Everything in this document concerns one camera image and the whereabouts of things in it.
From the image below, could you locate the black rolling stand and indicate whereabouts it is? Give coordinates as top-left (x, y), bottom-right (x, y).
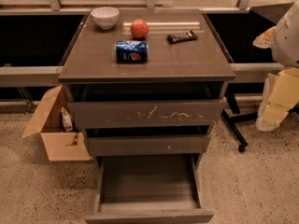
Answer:
top-left (221, 95), bottom-right (298, 153)

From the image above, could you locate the white ceramic bowl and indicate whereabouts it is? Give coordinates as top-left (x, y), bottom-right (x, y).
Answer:
top-left (91, 7), bottom-right (120, 30)

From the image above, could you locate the dark chocolate bar wrapper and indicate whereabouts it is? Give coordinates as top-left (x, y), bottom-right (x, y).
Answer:
top-left (166, 30), bottom-right (198, 44)

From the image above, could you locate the snack bag in box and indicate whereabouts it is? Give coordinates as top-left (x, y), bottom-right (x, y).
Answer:
top-left (61, 106), bottom-right (73, 133)

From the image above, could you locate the blue pepsi can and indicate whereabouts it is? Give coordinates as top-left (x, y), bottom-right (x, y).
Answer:
top-left (115, 40), bottom-right (148, 63)

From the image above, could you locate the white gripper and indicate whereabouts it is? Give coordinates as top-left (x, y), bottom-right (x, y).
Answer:
top-left (253, 1), bottom-right (299, 132)

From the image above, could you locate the grey top drawer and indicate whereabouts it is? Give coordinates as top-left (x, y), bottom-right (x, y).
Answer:
top-left (68, 99), bottom-right (225, 129)

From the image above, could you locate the red apple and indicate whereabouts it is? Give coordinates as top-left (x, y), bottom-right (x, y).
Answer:
top-left (130, 20), bottom-right (149, 38)

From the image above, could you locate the open cardboard box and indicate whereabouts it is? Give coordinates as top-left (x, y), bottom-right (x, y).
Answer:
top-left (22, 86), bottom-right (91, 161)

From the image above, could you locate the grey middle drawer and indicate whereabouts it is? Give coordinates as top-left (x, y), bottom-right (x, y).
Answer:
top-left (84, 135), bottom-right (210, 156)

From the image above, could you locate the grey open bottom drawer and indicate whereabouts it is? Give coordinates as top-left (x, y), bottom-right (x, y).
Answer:
top-left (85, 155), bottom-right (214, 224)

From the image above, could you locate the grey drawer cabinet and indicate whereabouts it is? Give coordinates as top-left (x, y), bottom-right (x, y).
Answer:
top-left (59, 8), bottom-right (235, 224)

